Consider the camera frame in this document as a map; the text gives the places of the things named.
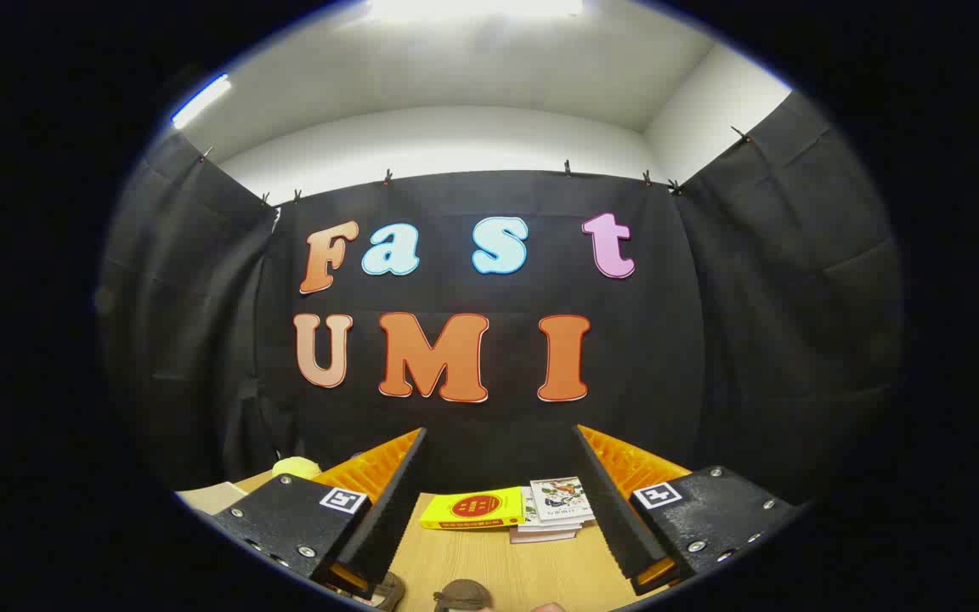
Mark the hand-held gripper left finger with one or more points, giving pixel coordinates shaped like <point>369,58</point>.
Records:
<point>396,510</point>

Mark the yellow book red label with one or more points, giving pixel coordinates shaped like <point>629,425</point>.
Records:
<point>472,508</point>

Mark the brown fuzzy shoe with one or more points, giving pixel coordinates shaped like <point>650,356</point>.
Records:
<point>383,591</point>
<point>461,592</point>

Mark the ceiling light panel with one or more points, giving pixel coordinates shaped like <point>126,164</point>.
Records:
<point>472,8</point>

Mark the cream fabric storage box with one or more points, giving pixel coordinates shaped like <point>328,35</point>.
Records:
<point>213,497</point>

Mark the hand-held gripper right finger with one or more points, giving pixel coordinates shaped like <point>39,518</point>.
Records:
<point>608,510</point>

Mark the yellow bun plush toy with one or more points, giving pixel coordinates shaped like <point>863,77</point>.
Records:
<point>296,466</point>

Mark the row of black cloth clips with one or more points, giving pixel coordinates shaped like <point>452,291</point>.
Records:
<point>387,177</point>

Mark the ceiling tube light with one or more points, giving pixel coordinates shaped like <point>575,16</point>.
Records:
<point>200,100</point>

